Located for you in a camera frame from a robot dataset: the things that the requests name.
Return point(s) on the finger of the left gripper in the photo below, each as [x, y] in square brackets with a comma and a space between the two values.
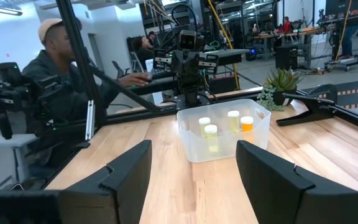
[191, 67]
[180, 67]

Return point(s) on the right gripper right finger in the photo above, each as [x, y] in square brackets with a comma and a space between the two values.
[272, 186]

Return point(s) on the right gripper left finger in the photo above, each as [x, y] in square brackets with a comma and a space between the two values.
[129, 186]

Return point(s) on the clear pill bottle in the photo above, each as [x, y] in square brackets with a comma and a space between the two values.
[204, 120]
[233, 114]

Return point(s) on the large orange pill bottle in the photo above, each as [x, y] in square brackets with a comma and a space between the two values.
[246, 126]

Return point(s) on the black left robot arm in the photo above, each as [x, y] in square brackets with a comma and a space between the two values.
[193, 96]

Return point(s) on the clear plastic bin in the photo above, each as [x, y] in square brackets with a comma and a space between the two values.
[194, 146]

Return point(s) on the dark grey desk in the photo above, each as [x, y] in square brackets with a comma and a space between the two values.
[228, 56]

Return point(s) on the person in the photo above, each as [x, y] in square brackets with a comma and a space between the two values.
[348, 40]
[51, 71]
[286, 25]
[152, 37]
[141, 49]

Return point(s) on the black office chair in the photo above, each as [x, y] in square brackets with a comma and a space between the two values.
[120, 70]

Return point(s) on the succulent plant in black pot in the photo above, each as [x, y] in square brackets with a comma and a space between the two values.
[283, 82]

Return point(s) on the black equipment box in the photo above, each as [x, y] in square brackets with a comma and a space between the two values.
[286, 57]

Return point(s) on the black spring clamp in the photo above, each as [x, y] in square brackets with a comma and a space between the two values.
[309, 109]

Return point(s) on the background workbench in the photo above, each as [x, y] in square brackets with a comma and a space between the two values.
[291, 32]

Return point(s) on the black mat orange stripes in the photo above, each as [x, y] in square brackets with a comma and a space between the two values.
[353, 99]

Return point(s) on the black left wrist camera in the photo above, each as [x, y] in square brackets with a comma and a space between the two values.
[187, 40]

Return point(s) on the silver metal bracket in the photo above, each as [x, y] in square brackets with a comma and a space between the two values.
[89, 121]

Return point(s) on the black aluminium rig frame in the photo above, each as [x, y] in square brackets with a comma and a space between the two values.
[76, 46]

